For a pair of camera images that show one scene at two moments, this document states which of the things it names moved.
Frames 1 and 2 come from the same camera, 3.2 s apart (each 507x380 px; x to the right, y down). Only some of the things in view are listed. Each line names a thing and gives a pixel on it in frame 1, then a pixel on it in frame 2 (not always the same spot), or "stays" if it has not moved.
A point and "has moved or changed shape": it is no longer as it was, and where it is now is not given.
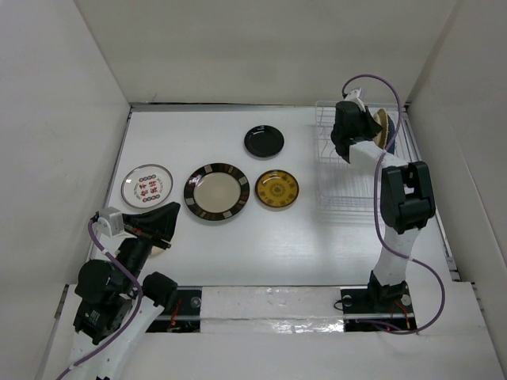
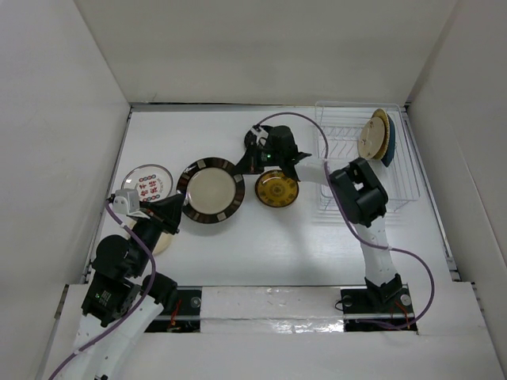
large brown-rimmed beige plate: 216,191 has moved or changed shape
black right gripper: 373,127 → 249,163
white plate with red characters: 146,186 stays
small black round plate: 264,141 stays
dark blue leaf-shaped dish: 390,132 stays
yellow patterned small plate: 276,188 stays
